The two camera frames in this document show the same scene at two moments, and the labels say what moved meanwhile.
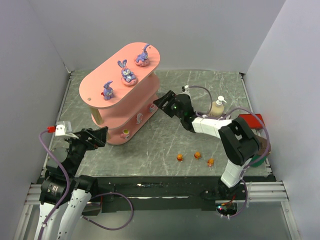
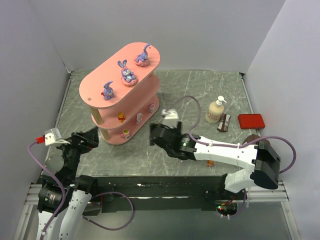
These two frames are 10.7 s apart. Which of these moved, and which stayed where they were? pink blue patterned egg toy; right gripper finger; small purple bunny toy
Moved: right gripper finger
Stayed: pink blue patterned egg toy; small purple bunny toy
